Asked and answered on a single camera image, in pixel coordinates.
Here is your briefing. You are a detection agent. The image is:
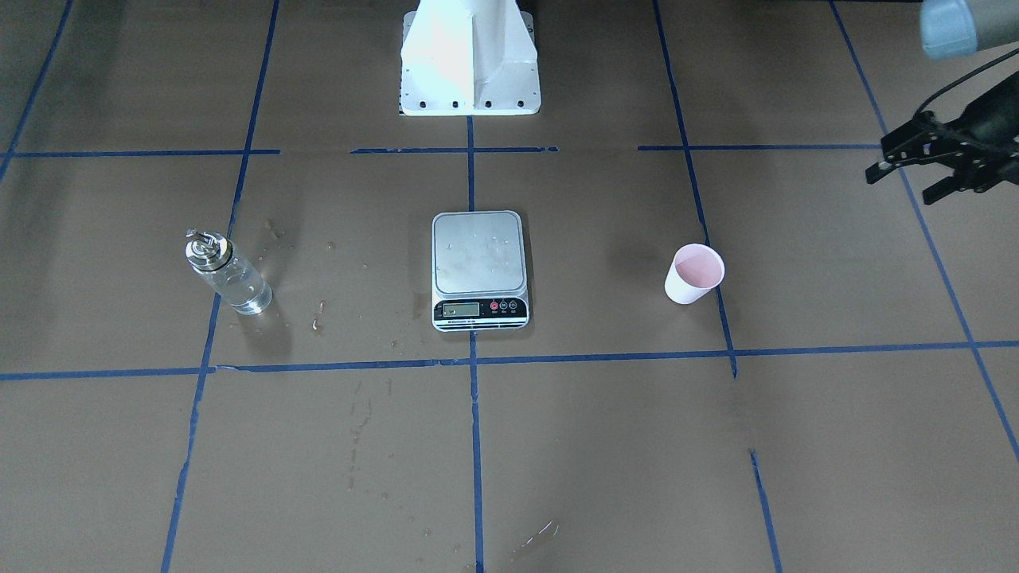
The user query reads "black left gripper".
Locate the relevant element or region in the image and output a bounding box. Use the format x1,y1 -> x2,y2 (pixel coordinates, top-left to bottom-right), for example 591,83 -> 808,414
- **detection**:
865,76 -> 1018,205

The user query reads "pink paper cup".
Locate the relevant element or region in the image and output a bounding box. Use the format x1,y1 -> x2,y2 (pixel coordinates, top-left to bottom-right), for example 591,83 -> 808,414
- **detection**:
665,244 -> 727,305

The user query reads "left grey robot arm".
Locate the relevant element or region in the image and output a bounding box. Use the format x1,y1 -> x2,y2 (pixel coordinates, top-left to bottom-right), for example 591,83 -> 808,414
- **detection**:
864,1 -> 1018,205

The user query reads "silver digital kitchen scale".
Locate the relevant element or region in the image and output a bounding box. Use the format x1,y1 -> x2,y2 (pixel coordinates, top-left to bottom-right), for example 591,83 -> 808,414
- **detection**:
431,210 -> 531,333

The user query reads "clear glass sauce bottle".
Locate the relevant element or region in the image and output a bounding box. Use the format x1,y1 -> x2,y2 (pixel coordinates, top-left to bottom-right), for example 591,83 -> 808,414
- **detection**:
183,228 -> 273,316

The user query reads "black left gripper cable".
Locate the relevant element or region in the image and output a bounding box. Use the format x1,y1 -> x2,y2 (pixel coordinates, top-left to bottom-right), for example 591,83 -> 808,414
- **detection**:
914,49 -> 1019,120

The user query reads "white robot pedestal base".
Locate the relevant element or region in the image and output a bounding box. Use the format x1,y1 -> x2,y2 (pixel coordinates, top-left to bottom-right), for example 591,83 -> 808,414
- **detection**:
398,1 -> 542,117

